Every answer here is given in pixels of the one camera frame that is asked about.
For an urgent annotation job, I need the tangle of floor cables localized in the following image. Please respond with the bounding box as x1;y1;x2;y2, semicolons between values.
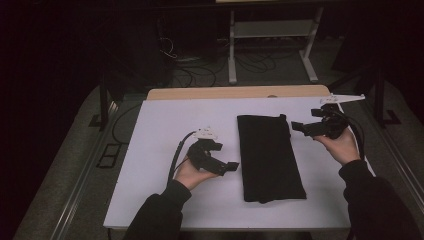
159;35;278;89

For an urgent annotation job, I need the metal floor rail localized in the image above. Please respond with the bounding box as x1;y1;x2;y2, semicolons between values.
49;99;118;240
361;96;424;215

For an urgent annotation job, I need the white metal stand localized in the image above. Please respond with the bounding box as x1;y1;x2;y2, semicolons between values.
227;6;325;85

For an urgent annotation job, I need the black tank top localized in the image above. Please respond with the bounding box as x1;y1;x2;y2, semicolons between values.
236;113;308;205

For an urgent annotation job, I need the white table sheet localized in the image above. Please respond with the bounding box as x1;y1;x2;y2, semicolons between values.
103;96;377;232

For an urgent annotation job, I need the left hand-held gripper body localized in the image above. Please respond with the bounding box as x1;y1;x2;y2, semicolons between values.
186;126;220;172

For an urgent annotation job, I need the black floor cable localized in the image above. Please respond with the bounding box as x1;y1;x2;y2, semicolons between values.
111;103;143;146

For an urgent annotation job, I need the person's right hand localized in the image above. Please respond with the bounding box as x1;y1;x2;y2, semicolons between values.
312;127;362;167

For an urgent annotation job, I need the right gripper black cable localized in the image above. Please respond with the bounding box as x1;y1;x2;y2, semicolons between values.
339;109;367;162

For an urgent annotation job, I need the person's left hand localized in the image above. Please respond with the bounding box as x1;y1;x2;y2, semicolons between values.
173;155;218;192

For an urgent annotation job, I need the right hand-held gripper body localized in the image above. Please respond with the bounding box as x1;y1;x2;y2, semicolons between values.
319;93;367;140

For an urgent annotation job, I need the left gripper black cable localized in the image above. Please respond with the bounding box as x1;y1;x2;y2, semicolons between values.
166;130;198;186

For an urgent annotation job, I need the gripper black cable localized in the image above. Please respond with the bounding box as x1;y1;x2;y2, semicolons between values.
339;109;367;162
166;130;198;186

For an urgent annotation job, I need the black metal stand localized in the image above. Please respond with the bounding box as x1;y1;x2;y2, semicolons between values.
327;62;403;130
87;75;125;132

